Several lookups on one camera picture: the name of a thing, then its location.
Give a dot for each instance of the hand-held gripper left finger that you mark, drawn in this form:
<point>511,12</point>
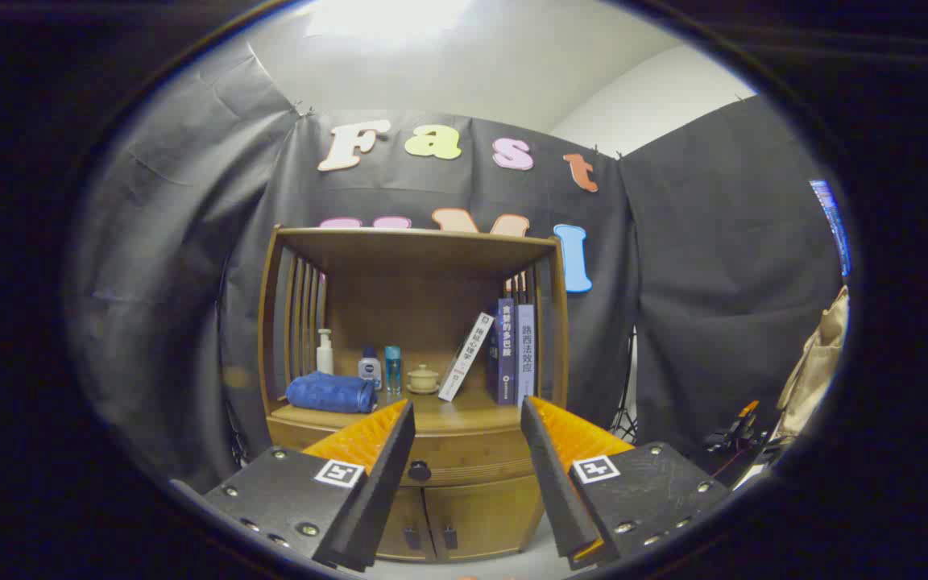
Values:
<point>387,475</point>

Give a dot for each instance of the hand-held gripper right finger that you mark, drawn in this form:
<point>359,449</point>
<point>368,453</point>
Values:
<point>553,483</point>

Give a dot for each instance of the wooden cabinet door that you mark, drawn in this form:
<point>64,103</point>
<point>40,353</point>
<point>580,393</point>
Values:
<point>408,524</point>
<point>488,515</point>

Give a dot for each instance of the wooden countertop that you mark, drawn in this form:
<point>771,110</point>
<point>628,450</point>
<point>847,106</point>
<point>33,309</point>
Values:
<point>464,412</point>

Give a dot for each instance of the wooden cabinet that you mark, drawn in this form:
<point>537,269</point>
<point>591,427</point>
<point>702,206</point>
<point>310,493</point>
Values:
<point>432,242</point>

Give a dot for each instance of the rolled blue towel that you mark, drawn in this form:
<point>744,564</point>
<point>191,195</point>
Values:
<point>329,393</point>

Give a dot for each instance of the black tripod stand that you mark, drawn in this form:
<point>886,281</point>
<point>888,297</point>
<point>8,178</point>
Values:
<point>625,411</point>

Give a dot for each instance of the beige lidded teacup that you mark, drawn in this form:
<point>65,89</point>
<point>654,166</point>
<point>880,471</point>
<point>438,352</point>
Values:
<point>423,379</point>

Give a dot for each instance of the small white bottle blue cap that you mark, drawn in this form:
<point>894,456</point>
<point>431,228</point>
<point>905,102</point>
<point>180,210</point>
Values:
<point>370,372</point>

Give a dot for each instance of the tall clear blue bottle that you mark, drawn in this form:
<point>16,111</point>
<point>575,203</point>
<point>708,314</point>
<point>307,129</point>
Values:
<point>393,370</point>

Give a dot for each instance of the lavender book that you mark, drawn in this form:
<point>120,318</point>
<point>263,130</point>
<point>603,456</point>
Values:
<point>526,354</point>

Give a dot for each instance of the white pump bottle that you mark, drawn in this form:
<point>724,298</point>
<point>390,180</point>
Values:
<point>325,358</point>

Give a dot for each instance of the dark blue book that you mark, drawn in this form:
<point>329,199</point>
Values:
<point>504,354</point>

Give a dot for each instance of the white book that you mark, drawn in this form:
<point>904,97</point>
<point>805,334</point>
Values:
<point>466,358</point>

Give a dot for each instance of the orange and black clamp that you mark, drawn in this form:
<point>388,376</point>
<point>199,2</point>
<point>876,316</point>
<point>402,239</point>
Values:
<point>738,427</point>

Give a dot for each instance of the beige cloth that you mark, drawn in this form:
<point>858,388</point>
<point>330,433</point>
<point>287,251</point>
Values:
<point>814,370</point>

